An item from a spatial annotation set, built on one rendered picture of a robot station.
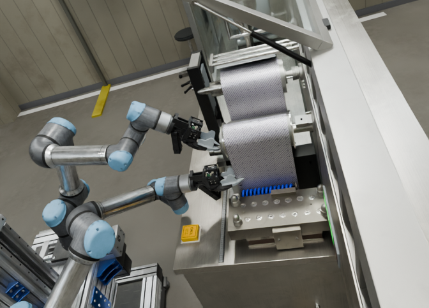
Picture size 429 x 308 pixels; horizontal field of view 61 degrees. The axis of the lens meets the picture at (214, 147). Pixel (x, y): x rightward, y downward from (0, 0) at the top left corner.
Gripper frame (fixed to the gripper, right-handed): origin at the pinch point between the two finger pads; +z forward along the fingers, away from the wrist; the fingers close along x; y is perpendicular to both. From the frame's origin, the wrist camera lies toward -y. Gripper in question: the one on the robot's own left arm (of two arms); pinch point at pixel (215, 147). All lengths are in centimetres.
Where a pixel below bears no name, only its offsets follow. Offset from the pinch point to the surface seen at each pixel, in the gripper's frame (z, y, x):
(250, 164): 14.0, 2.4, -4.7
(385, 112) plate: 29, 51, -21
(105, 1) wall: -109, -119, 321
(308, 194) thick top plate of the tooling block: 37.7, 4.5, -11.7
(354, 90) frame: 7, 60, -39
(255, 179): 19.8, -4.1, -4.7
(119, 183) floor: -22, -180, 118
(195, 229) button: 7.4, -34.8, -13.6
